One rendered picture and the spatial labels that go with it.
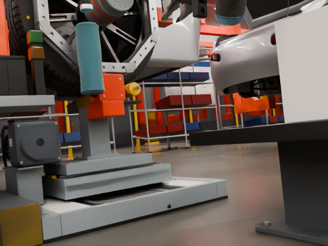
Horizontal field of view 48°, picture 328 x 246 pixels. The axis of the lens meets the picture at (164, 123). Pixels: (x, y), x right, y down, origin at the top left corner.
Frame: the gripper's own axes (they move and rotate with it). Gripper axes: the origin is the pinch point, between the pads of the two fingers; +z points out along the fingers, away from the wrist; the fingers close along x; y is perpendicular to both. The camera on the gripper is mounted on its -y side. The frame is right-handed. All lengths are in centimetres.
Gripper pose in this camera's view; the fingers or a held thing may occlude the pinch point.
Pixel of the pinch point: (171, 20)
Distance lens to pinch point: 131.6
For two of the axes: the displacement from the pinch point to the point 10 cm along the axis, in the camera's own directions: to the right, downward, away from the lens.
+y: -3.6, -8.6, 3.6
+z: -5.3, 5.0, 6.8
